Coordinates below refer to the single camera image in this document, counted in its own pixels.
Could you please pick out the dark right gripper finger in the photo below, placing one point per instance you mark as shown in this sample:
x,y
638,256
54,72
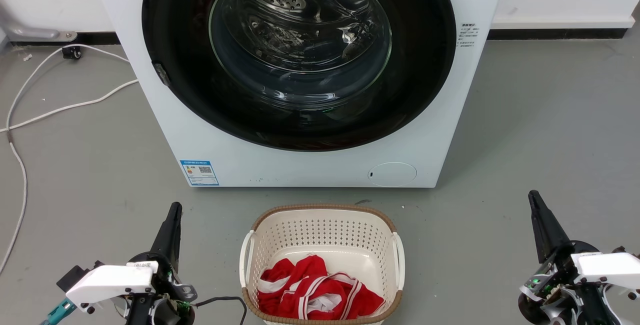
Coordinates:
x,y
554,232
540,237

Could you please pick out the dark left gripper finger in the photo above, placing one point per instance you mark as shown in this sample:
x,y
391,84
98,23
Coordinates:
x,y
164,240
175,245

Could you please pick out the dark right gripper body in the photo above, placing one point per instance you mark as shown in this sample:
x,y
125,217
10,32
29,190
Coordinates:
x,y
560,270

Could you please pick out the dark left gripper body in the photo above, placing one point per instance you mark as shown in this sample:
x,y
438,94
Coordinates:
x,y
167,277

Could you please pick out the black round glass washer door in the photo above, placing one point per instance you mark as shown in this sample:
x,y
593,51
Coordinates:
x,y
170,25

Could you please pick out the white front-load washing machine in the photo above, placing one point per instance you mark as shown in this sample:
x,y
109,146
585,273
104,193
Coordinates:
x,y
300,170

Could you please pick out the blue energy label sticker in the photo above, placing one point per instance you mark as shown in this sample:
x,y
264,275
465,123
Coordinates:
x,y
199,173

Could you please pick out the red white striped garment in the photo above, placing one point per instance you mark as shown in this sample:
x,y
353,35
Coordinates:
x,y
300,275

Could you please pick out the white laundry basket brown rim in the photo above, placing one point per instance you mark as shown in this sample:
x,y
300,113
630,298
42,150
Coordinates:
x,y
325,230

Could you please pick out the round white filter cover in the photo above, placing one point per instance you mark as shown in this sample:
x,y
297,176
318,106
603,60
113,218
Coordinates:
x,y
392,175

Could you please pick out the small black caster wheel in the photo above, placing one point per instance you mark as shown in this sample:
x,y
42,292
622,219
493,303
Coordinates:
x,y
73,53

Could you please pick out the small printed text label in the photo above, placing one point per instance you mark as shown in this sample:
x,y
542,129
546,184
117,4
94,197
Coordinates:
x,y
468,35

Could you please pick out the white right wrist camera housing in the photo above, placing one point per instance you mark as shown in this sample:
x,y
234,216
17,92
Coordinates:
x,y
610,267

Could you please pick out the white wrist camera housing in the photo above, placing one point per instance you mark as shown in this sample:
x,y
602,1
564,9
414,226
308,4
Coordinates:
x,y
110,282
610,267

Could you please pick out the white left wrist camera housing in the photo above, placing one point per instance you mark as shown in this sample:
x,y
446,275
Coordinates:
x,y
110,282

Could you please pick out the grey metal pipe bracket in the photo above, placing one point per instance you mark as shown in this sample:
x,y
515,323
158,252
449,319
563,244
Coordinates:
x,y
35,32

